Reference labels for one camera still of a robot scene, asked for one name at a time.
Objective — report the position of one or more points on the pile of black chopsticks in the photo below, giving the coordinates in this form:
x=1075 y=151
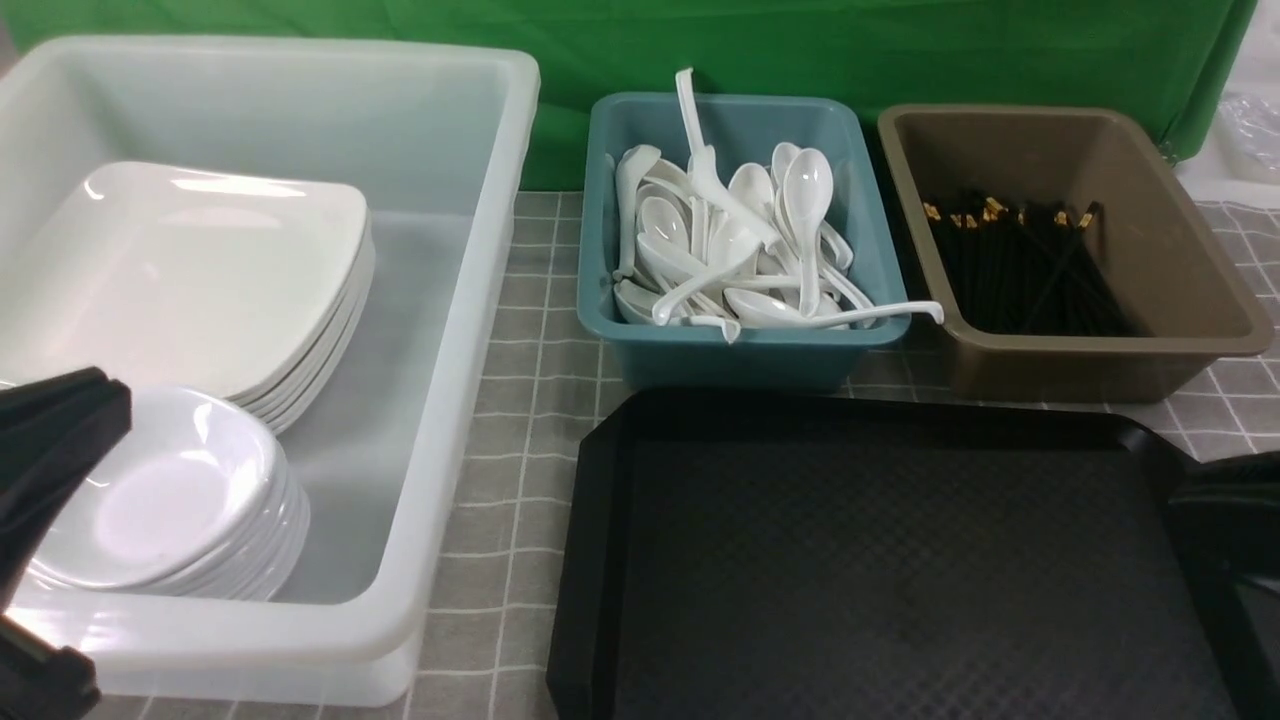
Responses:
x=1024 y=267

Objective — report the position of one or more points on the green backdrop cloth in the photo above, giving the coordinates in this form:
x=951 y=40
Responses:
x=1163 y=63

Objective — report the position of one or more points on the large translucent white tub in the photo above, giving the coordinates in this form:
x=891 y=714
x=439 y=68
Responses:
x=435 y=136

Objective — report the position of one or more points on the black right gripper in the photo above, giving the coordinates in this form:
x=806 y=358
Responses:
x=1224 y=522

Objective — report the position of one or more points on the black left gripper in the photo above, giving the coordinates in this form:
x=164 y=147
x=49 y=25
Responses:
x=53 y=434

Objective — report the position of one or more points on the grey checked tablecloth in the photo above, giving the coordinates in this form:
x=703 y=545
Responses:
x=545 y=384

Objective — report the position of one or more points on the stack of small white bowls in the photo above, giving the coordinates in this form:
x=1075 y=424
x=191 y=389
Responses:
x=197 y=500

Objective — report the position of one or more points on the black plastic serving tray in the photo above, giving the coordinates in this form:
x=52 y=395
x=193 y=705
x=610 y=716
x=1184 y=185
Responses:
x=748 y=555

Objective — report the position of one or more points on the stack of white square plates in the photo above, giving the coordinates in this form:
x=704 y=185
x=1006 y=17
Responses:
x=246 y=288

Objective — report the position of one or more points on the brown plastic chopstick bin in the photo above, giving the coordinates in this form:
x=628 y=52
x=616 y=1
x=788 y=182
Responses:
x=1154 y=249

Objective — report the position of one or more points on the pile of white spoons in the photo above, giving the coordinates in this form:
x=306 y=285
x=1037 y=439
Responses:
x=755 y=251

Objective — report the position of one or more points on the teal plastic spoon bin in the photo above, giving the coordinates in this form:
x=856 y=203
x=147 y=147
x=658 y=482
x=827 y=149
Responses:
x=741 y=128

